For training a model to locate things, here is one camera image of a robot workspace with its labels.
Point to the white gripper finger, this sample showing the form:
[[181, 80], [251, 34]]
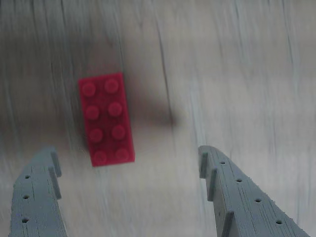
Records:
[[247, 209], [37, 197]]

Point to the red lego block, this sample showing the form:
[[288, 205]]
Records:
[[107, 121]]

